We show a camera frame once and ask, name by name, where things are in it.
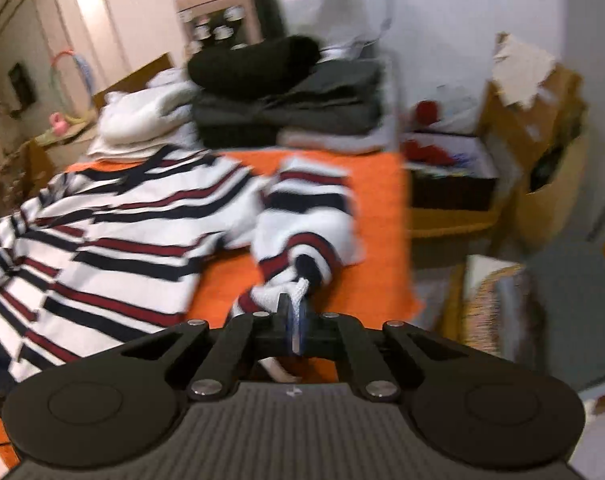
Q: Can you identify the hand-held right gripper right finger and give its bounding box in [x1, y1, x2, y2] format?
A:
[296, 310, 470, 403]

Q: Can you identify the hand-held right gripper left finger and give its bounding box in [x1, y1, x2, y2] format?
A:
[120, 292, 296, 402]

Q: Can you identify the striped knit sweater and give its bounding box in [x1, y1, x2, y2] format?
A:
[0, 145, 365, 383]

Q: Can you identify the orange patterned table mat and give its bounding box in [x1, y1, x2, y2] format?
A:
[0, 150, 418, 466]

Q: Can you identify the yellow wooden stool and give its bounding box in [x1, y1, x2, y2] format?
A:
[406, 195, 520, 333]

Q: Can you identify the patterned folded cloth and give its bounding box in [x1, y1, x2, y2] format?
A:
[462, 255, 530, 356]

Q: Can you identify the pale pink folded garment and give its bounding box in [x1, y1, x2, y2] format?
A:
[277, 125, 390, 156]

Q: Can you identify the black storage box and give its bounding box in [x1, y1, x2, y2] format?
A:
[405, 130, 500, 211]

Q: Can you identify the charcoal folded garment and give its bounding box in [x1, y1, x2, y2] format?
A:
[192, 92, 383, 150]

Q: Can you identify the olive folded garment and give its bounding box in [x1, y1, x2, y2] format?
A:
[282, 60, 384, 107]

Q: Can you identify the cream quilted folded blanket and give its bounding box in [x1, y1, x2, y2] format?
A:
[87, 67, 203, 161]

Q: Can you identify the black knit folded garment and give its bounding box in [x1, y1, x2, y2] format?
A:
[187, 35, 323, 101]

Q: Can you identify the light wooden television cabinet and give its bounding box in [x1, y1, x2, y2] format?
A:
[32, 120, 98, 151]

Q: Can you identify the wooden chair with brown cloth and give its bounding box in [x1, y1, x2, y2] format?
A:
[0, 140, 56, 216]

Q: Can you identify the plain wooden chair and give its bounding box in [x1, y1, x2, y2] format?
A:
[93, 52, 176, 111]

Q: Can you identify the torn cardboard box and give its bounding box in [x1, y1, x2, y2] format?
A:
[482, 32, 588, 251]

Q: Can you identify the multicoloured hula hoop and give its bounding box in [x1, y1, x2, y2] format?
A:
[50, 49, 96, 116]

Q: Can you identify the wall television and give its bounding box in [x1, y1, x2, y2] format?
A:
[7, 62, 36, 106]

